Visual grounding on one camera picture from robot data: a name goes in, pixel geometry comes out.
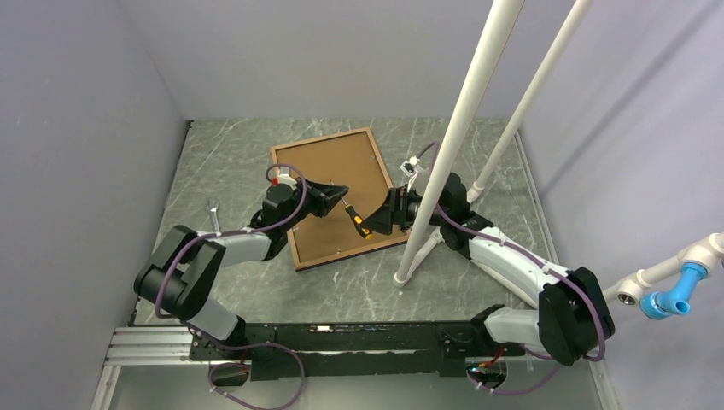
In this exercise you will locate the black yellow screwdriver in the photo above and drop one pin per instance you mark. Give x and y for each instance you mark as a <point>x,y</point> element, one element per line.
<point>356,220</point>

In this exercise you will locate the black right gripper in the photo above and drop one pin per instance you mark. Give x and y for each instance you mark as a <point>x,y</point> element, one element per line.
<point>385,217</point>

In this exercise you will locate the silver open-end wrench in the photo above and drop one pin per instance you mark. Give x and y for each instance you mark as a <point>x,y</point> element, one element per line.
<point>212,208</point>

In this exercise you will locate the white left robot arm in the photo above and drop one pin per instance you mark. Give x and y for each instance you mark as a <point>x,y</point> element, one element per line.
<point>179,275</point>

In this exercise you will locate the blue wooden picture frame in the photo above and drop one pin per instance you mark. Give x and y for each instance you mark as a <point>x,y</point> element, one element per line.
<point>344,170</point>

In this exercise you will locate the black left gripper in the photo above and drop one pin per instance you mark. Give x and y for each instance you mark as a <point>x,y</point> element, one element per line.
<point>325,196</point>

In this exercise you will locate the blue pipe fitting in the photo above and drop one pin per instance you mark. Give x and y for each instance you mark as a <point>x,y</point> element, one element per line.
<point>663,304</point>

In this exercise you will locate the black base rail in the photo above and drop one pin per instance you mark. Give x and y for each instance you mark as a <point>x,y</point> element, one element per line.
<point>274,351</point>

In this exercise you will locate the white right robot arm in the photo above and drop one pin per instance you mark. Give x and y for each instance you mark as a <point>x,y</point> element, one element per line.
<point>569,318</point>

